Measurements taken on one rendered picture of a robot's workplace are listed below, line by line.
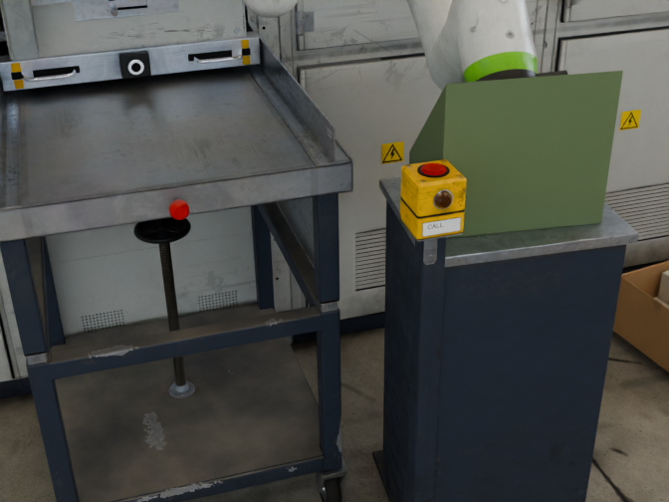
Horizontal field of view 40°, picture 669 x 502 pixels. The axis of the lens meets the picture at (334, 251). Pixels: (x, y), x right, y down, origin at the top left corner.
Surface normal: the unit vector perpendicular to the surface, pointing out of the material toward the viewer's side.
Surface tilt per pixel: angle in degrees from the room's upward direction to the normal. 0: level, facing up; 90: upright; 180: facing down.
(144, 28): 90
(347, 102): 90
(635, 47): 90
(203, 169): 0
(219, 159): 0
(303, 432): 0
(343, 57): 90
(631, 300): 75
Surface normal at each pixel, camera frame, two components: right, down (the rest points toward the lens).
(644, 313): -0.88, -0.02
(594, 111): 0.18, 0.48
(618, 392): -0.01, -0.87
